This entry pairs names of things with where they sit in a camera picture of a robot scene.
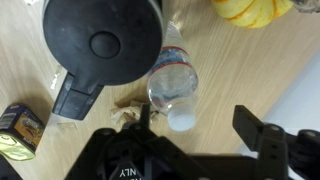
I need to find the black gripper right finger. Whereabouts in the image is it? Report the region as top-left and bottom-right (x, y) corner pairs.
(232, 104), (320, 180)

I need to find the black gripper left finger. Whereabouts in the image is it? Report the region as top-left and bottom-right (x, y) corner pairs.
(64, 103), (208, 180)

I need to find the clear plastic water bottle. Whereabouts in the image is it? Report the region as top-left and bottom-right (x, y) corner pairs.
(146, 19), (200, 133)

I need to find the black landfill only bin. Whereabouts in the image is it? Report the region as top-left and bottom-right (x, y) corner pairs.
(0, 155), (139, 180)

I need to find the crumpled brown paper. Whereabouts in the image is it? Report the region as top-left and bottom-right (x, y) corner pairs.
(110, 99), (160, 125)

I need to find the small white paper scrap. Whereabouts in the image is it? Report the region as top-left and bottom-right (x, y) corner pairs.
(49, 64), (64, 92)

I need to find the stainless steel electric kettle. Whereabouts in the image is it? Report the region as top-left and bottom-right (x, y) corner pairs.
(42, 0), (165, 121)

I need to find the small yellow pumpkin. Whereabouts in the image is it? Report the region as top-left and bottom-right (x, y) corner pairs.
(211, 0), (320, 30)

